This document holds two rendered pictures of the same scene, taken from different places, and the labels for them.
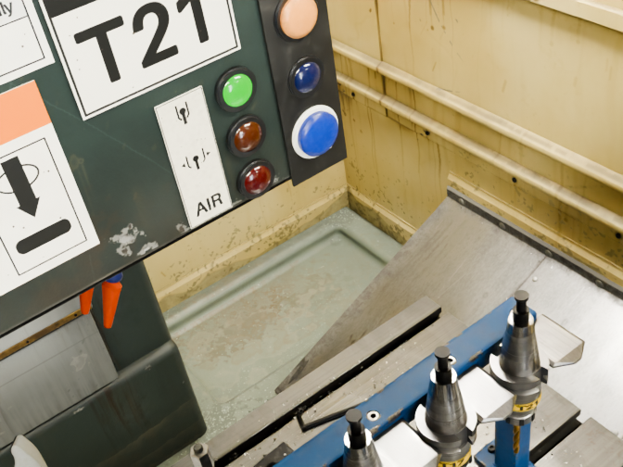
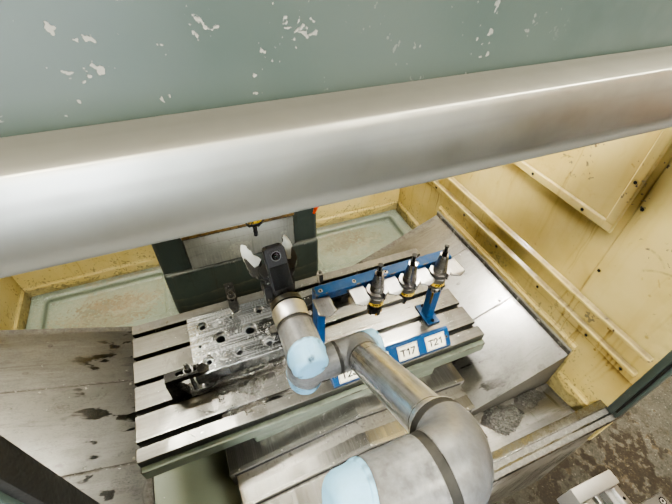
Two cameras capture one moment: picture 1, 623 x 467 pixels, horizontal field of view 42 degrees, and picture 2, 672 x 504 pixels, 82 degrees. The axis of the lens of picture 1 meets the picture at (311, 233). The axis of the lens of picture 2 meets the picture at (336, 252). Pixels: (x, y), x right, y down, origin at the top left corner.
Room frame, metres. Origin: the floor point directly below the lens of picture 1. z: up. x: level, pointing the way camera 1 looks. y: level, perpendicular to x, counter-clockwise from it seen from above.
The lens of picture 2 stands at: (-0.30, 0.03, 2.10)
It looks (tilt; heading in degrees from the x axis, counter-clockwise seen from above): 44 degrees down; 7
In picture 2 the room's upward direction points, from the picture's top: 2 degrees clockwise
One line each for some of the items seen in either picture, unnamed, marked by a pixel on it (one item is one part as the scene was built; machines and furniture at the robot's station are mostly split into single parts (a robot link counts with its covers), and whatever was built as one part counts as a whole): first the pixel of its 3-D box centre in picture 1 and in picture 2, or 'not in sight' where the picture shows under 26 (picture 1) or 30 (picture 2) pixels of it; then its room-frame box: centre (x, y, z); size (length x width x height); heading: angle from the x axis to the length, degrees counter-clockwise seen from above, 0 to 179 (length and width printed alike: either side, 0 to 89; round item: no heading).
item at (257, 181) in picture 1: (257, 179); not in sight; (0.42, 0.03, 1.64); 0.02 x 0.01 x 0.02; 120
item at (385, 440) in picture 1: (407, 454); (393, 286); (0.49, -0.06, 1.21); 0.07 x 0.05 x 0.01; 30
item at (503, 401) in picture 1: (483, 396); (424, 277); (0.55, -0.15, 1.21); 0.07 x 0.05 x 0.01; 30
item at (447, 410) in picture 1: (444, 397); (411, 271); (0.52, -0.10, 1.26); 0.04 x 0.04 x 0.07
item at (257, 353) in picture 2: not in sight; (236, 337); (0.40, 0.45, 0.96); 0.29 x 0.23 x 0.05; 120
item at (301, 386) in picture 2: not in sight; (311, 366); (0.13, 0.12, 1.33); 0.11 x 0.08 x 0.11; 121
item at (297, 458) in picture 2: not in sight; (364, 440); (0.23, -0.03, 0.70); 0.90 x 0.30 x 0.16; 120
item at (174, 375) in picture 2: not in sight; (188, 377); (0.23, 0.54, 0.97); 0.13 x 0.03 x 0.15; 120
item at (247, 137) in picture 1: (247, 136); not in sight; (0.42, 0.03, 1.67); 0.02 x 0.01 x 0.02; 120
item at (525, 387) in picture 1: (518, 369); (439, 272); (0.58, -0.20, 1.21); 0.06 x 0.06 x 0.03
